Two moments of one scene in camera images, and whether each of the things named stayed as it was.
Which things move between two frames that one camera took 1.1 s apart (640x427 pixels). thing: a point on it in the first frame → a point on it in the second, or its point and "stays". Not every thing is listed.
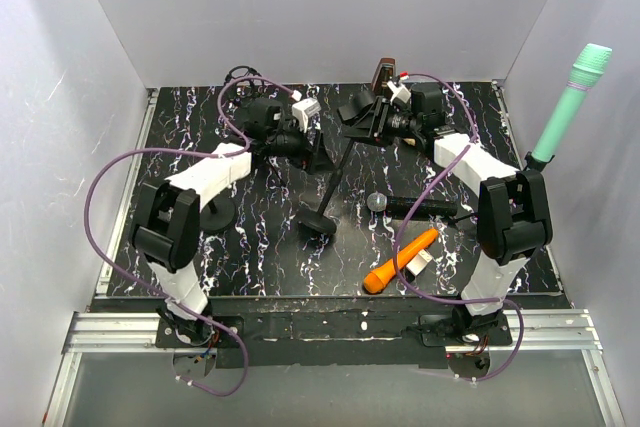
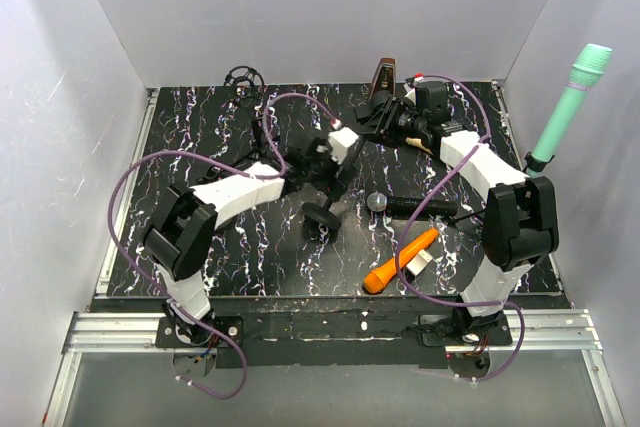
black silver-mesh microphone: x=402 y=207 stays
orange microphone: x=376 y=278 stays
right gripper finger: x=354 y=109 → x=372 y=105
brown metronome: x=386 y=70 stays
